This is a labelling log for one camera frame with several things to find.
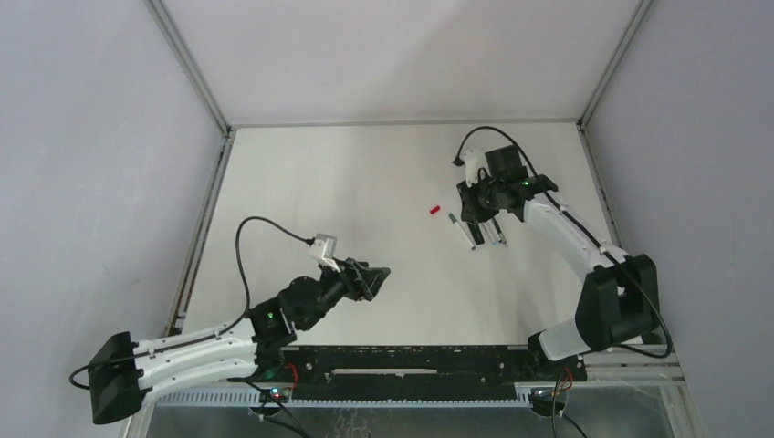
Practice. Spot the white marker green end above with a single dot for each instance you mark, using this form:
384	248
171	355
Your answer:
469	242

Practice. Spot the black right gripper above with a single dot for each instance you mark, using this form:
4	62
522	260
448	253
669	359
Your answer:
475	211

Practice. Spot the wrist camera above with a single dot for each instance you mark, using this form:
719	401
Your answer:
475	164
322	250

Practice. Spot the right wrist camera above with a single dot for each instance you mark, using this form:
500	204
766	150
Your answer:
475	164

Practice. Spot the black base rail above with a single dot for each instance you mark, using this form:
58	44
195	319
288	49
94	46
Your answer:
406	374

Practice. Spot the black thin pen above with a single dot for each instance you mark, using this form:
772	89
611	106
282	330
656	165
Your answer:
500	235

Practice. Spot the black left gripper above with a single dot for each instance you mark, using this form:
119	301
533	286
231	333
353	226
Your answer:
354	278

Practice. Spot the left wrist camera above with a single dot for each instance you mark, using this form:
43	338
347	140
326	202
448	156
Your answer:
322	250

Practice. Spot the aluminium frame rail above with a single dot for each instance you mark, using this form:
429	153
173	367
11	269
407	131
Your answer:
624	368

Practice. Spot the black green highlighter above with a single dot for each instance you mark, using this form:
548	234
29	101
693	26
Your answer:
476	233

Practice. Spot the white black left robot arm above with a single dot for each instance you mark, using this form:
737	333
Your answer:
127	374

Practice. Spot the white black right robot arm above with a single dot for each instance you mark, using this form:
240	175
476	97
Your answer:
619	296

